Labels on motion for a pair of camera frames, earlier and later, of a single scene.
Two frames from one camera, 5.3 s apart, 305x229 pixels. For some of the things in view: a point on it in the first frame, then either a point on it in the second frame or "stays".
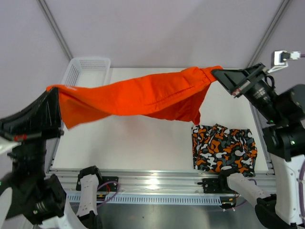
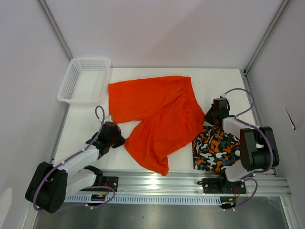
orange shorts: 178,95 → 170,113
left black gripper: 37,119 → 121,140
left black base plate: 111,186 stays
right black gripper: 230,78 → 207,116
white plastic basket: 87,72 stays
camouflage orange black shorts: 216,148 stays
